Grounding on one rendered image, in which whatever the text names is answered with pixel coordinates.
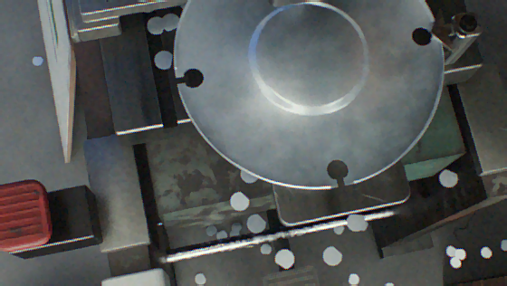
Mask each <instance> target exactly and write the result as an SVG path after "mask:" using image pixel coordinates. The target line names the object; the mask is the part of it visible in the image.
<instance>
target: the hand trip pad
mask: <svg viewBox="0 0 507 286"><path fill-rule="evenodd" d="M51 234H52V223H51V212H50V206H49V202H48V196H47V192H46V189H45V186H44V185H43V184H42V183H41V182H39V181H36V180H35V179H26V180H23V181H19V182H14V183H7V184H2V185H0V250H2V251H4V252H14V251H18V250H23V249H26V248H30V247H37V246H40V245H42V244H44V243H46V242H47V241H48V240H49V239H50V238H51Z"/></svg>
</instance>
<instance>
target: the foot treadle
mask: <svg viewBox="0 0 507 286"><path fill-rule="evenodd" d="M266 214H267V221H268V225H269V227H270V229H271V228H274V227H278V226H282V225H283V224H282V223H281V222H280V221H279V220H278V215H277V210H276V208H275V209H273V210H266ZM273 248H274V250H275V255H277V253H278V252H279V251H282V250H288V251H290V252H291V251H292V250H291V246H290V243H289V240H288V238H286V239H282V240H274V241H273ZM278 269H279V272H277V273H273V274H268V275H266V276H265V277H264V278H263V286H319V280H318V276H317V273H316V271H315V269H314V267H313V266H310V265H309V266H304V267H301V268H298V269H295V265H294V263H293V265H292V266H290V267H289V268H288V269H285V268H283V266H281V265H279V264H278Z"/></svg>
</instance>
